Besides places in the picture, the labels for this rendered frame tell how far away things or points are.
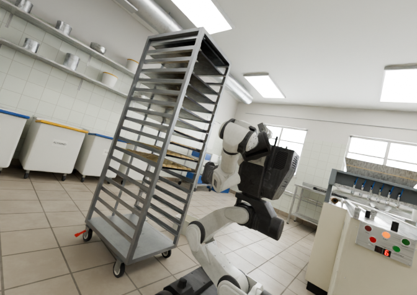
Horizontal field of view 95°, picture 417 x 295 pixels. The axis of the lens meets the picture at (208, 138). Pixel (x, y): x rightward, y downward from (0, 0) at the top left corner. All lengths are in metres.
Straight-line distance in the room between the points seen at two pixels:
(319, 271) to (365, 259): 0.83
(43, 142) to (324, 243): 3.37
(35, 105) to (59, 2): 1.54
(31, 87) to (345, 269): 4.01
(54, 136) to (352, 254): 3.26
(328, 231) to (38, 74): 4.13
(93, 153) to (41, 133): 0.67
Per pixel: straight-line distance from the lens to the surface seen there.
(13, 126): 3.15
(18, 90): 3.78
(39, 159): 3.24
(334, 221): 2.29
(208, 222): 1.31
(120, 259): 1.61
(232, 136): 0.71
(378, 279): 1.66
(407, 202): 2.41
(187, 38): 1.67
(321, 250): 2.34
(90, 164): 3.40
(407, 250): 1.60
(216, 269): 1.35
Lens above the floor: 0.96
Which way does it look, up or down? 4 degrees up
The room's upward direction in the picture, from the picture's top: 17 degrees clockwise
